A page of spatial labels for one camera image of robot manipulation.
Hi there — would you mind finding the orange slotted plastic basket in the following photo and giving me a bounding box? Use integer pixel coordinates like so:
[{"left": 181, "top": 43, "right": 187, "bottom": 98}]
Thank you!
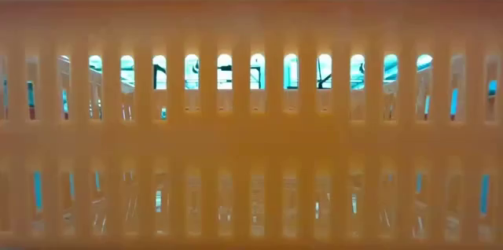
[{"left": 0, "top": 0, "right": 503, "bottom": 250}]

